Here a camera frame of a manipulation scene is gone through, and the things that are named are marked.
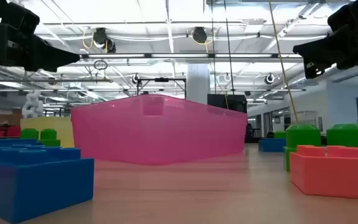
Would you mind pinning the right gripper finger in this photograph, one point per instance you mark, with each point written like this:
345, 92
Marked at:
322, 51
314, 71

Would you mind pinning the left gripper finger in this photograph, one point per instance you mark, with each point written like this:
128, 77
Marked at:
51, 53
50, 67

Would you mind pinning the green toy brick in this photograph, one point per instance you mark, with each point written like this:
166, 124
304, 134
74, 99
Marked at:
303, 137
48, 135
280, 135

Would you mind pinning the orange toy brick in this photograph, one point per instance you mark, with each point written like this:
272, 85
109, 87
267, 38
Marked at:
334, 174

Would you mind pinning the white twisted sculpture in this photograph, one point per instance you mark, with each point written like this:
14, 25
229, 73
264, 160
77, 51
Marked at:
33, 105

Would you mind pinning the yellow block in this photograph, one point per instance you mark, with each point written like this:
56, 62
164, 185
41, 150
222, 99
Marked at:
51, 123

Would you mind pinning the brown cardboard box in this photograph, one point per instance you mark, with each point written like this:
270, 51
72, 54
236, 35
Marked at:
11, 118

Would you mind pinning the red background object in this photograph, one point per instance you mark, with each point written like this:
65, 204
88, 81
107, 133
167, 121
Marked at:
12, 131

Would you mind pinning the white building pillar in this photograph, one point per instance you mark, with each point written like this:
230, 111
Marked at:
197, 84

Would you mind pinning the pink translucent plastic bin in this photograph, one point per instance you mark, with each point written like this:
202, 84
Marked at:
166, 140

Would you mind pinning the black background rig frame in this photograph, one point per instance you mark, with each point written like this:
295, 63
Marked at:
162, 79

